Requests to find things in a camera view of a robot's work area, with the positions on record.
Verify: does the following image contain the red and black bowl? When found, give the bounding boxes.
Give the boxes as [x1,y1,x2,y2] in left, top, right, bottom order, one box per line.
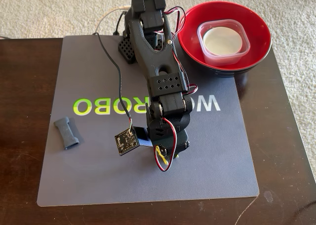
[177,1,272,78]

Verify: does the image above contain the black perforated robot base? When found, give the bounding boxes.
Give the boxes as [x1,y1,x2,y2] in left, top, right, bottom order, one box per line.
[118,35,139,64]

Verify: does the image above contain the grey printed handle piece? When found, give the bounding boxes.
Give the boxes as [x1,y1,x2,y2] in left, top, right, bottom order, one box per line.
[53,116,80,150]

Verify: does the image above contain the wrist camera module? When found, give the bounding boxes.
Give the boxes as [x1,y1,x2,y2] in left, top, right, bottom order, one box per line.
[114,126,153,156]

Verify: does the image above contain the red white arm servo wires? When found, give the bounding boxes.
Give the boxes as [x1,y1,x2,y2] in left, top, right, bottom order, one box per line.
[161,7,199,96]

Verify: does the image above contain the black power cable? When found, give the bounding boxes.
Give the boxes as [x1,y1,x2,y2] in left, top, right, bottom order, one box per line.
[113,11,127,37]

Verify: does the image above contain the thin black camera cable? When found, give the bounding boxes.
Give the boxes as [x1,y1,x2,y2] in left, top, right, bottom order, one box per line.
[95,33,134,133]

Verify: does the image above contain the small white ceramic bowl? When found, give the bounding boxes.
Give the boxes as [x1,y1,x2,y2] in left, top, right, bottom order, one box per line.
[202,27,244,57]

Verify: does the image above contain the clear square plastic container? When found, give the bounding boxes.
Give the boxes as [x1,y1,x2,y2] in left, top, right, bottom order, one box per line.
[197,19,251,67]

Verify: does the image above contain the white cable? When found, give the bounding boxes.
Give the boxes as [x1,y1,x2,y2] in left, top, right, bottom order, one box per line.
[95,4,130,35]

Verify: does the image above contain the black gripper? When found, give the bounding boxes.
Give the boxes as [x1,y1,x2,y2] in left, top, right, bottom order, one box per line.
[147,116,191,159]

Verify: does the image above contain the grey WOWROBO mat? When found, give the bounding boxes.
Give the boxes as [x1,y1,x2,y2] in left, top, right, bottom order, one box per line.
[37,35,260,207]

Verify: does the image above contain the yellow wire clip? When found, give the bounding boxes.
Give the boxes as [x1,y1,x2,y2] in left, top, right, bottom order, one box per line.
[158,152,180,165]

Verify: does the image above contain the red white gripper servo wire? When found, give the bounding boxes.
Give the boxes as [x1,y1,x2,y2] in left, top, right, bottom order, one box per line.
[154,117,179,172]

